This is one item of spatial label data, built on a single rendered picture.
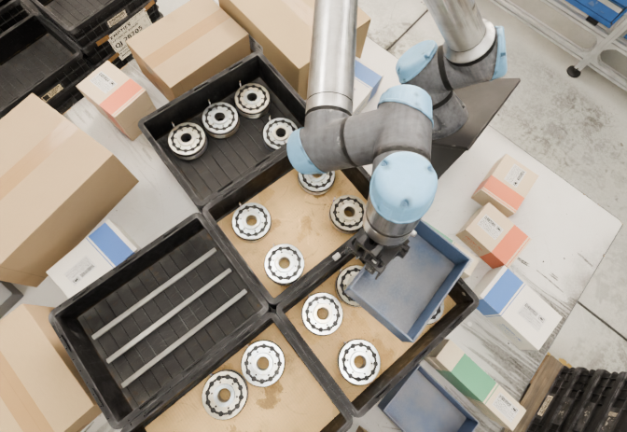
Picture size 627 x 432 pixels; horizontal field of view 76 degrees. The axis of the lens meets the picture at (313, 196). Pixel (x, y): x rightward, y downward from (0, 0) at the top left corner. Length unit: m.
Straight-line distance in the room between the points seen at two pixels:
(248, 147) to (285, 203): 0.20
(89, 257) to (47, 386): 0.31
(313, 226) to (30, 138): 0.78
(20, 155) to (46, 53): 0.96
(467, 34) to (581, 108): 1.87
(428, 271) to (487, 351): 0.49
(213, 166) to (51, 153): 0.41
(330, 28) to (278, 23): 0.65
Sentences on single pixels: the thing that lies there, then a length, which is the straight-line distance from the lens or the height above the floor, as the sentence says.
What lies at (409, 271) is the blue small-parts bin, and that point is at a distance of 0.87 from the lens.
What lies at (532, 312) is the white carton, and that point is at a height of 0.79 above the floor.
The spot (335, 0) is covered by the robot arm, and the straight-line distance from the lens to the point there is 0.73.
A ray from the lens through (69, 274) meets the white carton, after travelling 1.24.
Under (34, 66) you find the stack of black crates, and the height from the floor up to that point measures 0.38.
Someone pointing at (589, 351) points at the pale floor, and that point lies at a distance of 2.35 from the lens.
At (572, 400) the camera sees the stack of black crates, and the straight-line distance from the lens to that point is 1.91.
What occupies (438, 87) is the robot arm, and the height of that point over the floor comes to 1.05.
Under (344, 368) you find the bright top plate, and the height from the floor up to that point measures 0.86.
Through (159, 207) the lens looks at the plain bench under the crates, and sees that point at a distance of 1.30.
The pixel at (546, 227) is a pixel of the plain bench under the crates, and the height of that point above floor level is 0.70.
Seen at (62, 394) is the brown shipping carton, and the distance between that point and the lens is 1.15.
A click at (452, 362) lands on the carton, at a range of 1.15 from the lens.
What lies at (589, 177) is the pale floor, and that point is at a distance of 2.60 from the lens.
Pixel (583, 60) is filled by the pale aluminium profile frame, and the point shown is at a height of 0.12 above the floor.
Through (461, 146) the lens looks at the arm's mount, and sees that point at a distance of 1.12.
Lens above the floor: 1.89
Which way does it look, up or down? 71 degrees down
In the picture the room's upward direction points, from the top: 11 degrees clockwise
